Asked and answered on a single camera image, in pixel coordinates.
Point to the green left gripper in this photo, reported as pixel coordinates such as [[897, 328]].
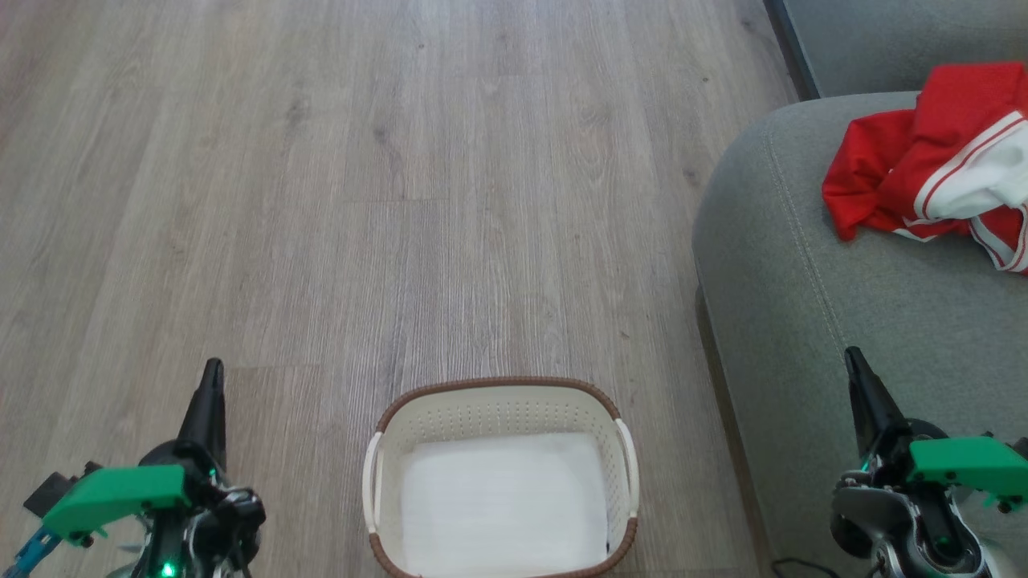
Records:
[[112, 494]]

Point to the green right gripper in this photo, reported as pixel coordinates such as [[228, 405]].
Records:
[[964, 466]]

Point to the plain red garment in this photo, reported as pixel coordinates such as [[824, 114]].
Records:
[[859, 177]]

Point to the red white striped garment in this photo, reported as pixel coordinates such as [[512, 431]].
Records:
[[964, 104]]

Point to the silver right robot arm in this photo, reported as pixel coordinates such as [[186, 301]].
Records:
[[907, 530]]

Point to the cream laundry basket brown rim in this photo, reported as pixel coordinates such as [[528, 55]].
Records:
[[498, 409]]

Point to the white basket liner sheet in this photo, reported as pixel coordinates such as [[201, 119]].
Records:
[[506, 506]]

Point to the grey sofa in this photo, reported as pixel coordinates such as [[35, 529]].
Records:
[[843, 321]]

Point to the grey sofa side section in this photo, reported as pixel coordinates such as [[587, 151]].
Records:
[[867, 40]]

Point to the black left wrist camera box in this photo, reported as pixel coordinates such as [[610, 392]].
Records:
[[52, 490]]

